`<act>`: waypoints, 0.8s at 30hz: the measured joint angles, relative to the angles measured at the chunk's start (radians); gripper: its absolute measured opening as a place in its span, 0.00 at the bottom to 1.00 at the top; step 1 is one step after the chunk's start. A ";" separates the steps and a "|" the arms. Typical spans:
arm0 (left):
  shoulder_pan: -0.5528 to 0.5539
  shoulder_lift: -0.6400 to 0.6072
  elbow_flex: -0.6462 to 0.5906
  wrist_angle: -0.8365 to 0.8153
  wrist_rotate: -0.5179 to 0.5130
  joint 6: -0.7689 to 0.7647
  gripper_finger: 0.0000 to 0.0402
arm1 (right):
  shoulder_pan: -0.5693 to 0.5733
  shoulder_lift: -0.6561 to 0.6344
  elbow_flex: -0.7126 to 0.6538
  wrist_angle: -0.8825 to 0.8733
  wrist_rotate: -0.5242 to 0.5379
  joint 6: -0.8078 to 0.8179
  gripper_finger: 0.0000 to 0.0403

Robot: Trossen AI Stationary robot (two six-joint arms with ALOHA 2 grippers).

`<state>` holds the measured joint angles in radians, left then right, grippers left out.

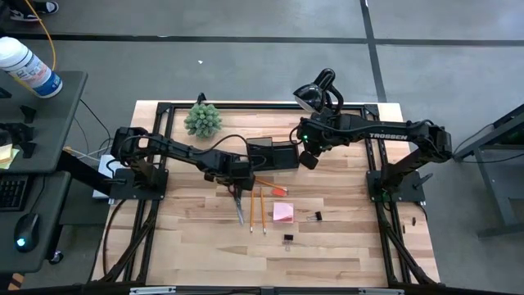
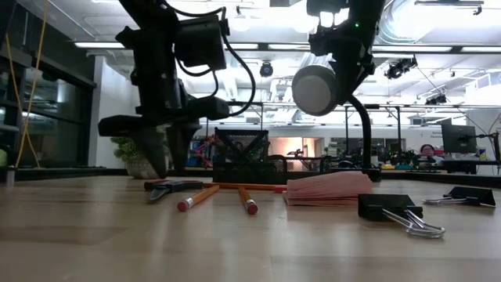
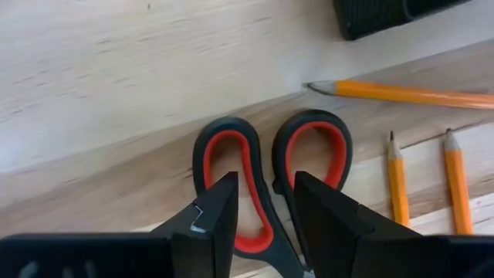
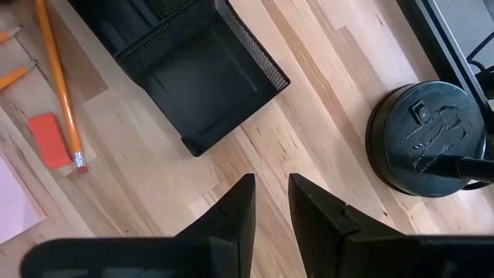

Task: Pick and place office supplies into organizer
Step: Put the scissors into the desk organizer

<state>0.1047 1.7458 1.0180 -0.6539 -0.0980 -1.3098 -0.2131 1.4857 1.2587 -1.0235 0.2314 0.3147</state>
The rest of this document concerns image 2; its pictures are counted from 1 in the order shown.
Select black ceiling track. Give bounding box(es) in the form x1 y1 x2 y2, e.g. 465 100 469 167
414 0 485 16

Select black desk lamp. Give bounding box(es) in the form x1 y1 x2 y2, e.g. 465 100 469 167
291 62 383 183

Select black binder clip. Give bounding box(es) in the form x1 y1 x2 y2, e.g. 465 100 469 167
358 193 447 239
421 186 497 208

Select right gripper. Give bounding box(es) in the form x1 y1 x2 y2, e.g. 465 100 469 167
308 31 377 79

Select black mesh desk organizer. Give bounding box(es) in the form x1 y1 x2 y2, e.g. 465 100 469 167
212 128 332 186

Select black aluminium table frame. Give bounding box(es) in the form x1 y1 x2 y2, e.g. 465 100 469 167
0 166 501 189

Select black camera cable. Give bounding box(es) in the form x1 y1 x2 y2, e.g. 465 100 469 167
218 6 258 118

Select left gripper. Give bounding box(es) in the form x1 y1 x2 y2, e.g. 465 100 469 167
97 25 230 180

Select pink sticky note pad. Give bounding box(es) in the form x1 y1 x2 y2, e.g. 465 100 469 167
282 171 374 208

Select yellow wooden pencil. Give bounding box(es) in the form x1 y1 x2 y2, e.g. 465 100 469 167
203 182 289 193
237 186 259 215
176 184 221 213

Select black computer monitor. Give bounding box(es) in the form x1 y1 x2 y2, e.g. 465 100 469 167
441 124 478 154

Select yellow cable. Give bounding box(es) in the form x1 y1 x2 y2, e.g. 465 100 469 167
3 34 41 168
15 0 50 168

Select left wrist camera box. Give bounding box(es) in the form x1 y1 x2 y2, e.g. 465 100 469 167
175 14 230 72

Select green artificial potted plant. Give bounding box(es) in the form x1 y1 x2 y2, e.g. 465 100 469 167
110 125 173 180

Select black ceiling spotlight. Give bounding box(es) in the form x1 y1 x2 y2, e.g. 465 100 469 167
384 56 419 80

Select person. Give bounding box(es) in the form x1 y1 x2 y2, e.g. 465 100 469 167
417 143 446 165

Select red and black scissors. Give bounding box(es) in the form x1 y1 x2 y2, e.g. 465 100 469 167
143 179 205 204

